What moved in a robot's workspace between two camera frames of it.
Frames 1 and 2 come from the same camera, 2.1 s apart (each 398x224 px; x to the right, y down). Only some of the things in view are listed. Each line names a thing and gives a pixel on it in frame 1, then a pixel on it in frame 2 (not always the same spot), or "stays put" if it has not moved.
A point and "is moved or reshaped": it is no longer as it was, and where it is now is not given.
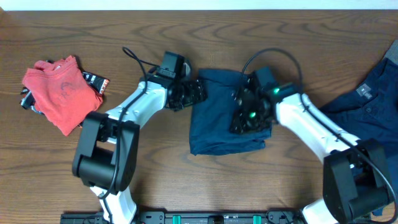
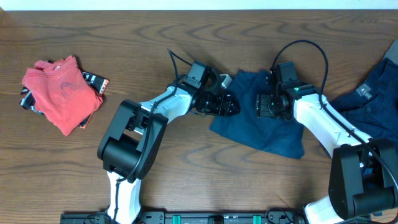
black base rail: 201,217 stays put
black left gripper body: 184,96 → 207,103
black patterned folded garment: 99,83 stays put
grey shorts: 392,54 stays put
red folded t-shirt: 63,95 stays put
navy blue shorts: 211,114 is moved or reshaped
